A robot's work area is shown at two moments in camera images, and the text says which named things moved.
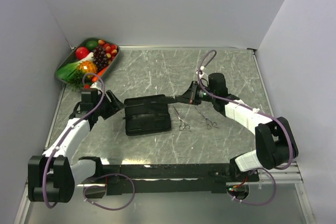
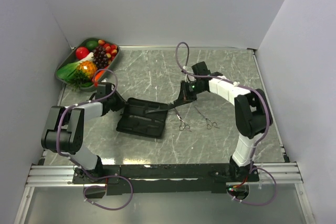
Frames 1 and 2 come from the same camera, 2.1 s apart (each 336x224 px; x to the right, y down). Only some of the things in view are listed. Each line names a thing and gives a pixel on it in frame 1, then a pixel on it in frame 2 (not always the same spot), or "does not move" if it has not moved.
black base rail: (156, 179) does not move
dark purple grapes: (100, 57) does not move
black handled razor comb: (163, 99) → (159, 108)
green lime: (92, 45) does not move
